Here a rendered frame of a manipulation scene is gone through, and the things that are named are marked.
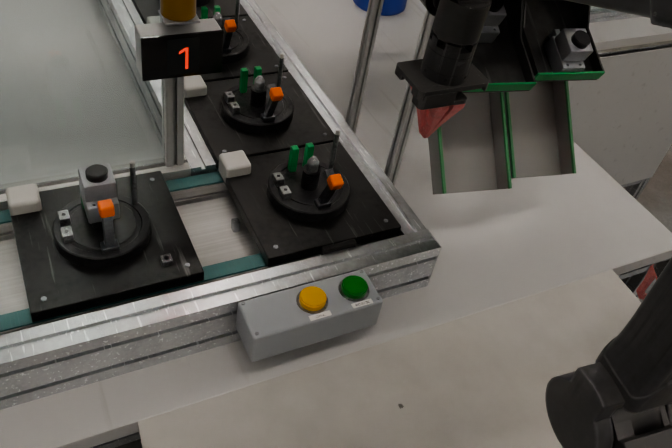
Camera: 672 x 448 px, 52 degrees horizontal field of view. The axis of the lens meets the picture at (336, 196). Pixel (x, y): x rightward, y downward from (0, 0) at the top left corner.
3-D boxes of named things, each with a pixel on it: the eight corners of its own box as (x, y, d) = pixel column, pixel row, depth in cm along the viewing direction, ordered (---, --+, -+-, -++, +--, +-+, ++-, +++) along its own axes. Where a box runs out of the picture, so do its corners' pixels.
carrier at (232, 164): (399, 234, 117) (416, 179, 109) (267, 267, 107) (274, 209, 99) (337, 148, 132) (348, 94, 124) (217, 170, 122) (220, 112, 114)
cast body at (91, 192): (120, 218, 100) (117, 182, 95) (89, 224, 98) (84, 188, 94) (108, 181, 105) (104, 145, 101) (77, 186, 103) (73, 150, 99)
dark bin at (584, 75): (597, 80, 119) (623, 56, 112) (531, 82, 115) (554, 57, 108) (550, -50, 128) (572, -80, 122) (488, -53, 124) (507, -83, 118)
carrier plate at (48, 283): (204, 280, 103) (204, 271, 102) (32, 323, 94) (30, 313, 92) (160, 178, 118) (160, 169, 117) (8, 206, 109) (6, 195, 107)
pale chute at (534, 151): (561, 175, 131) (576, 173, 126) (500, 179, 127) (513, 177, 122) (548, 27, 131) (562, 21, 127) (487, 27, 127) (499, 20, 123)
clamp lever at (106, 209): (118, 246, 99) (114, 206, 94) (104, 249, 98) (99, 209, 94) (112, 230, 102) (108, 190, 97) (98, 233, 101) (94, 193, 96)
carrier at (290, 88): (337, 147, 133) (347, 92, 124) (216, 169, 123) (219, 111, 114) (288, 79, 148) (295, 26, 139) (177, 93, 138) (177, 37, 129)
